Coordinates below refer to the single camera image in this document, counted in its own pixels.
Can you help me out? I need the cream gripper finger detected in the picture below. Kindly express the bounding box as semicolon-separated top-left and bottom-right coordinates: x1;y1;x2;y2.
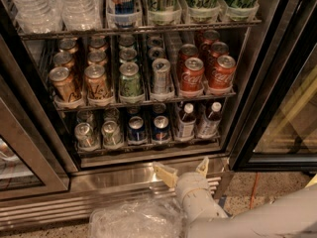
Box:
195;157;209;178
153;162;178;188

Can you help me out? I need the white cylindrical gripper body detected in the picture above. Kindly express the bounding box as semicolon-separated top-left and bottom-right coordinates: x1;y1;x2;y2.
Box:
175;172;228;223

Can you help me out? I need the dark bottle white cap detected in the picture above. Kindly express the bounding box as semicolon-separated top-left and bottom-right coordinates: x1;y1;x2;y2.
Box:
176;103;196;139
197;102;222;139

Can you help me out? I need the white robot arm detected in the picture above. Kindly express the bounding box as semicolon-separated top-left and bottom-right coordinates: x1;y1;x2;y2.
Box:
153;158;317;238

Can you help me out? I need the open glass fridge door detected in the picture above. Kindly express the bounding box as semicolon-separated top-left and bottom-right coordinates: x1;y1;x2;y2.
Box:
229;0;317;174

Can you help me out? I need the front green can middle shelf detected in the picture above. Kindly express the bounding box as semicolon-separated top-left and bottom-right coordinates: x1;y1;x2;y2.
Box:
119;62;143;97

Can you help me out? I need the stainless fridge base grille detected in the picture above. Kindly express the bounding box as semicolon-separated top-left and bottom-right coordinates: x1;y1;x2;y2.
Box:
0;156;236;231

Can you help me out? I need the front silver can middle shelf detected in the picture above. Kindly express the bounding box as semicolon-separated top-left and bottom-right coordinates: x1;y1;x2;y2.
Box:
152;59;170;94

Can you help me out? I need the rear silver can middle shelf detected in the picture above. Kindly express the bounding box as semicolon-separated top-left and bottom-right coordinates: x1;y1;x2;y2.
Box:
147;37;163;49

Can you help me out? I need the left glass fridge door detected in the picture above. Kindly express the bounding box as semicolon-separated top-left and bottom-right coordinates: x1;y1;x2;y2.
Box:
0;77;69;200

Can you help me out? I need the rear green can middle shelf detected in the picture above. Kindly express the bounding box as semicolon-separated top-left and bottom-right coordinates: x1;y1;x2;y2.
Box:
119;35;136;50

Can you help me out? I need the blue tape cross on floor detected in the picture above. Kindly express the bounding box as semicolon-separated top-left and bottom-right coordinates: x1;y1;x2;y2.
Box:
218;196;227;208

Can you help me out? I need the clear plastic bin on floor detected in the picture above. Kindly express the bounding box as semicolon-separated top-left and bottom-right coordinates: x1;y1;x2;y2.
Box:
88;197;185;238

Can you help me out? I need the front blue cola can right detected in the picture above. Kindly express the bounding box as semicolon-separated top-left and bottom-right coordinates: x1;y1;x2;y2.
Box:
153;116;169;141

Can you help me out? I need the blue cola can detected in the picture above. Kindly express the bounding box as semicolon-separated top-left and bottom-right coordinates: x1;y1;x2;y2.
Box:
128;116;146;142
152;103;167;118
153;116;169;141

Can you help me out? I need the front blue cola can left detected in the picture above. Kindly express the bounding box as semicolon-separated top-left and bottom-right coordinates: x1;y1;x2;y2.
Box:
128;116;146;142

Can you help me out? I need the rear blue cola can right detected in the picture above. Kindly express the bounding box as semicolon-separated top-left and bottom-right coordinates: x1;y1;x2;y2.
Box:
152;103;167;118

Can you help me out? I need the front red cola can left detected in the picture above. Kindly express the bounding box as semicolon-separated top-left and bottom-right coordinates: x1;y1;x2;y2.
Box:
180;58;204;92

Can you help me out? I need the red cola can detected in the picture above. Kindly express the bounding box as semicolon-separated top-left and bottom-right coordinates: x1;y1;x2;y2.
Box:
176;44;199;78
206;42;229;72
208;55;236;89
180;58;204;92
194;30;220;54

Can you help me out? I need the front red cola can right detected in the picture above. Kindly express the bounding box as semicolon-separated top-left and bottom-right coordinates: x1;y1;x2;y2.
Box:
208;55;236;89

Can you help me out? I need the tan can column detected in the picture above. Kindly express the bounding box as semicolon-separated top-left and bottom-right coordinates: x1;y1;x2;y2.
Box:
87;51;108;66
88;37;109;52
53;52;75;70
49;66;81;103
84;64;111;100
58;39;78;54

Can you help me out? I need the rear red cola can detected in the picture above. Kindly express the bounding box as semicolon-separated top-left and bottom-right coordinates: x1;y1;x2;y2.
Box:
194;30;220;54

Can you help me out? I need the orange cable on floor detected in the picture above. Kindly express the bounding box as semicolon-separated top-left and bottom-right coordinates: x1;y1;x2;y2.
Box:
248;172;261;210

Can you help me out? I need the middle wire shelf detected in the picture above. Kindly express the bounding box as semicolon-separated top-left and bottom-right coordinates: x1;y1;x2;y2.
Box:
53;87;236;112

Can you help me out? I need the wire shelf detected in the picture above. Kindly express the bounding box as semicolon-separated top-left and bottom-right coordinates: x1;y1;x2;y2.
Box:
77;135;220;158
18;18;262;40
53;87;236;112

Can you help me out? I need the bottom wire shelf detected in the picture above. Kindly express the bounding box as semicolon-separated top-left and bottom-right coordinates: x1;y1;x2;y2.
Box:
77;135;220;158

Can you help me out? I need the top wire shelf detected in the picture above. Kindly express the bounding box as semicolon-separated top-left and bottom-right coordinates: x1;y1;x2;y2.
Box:
18;18;262;40

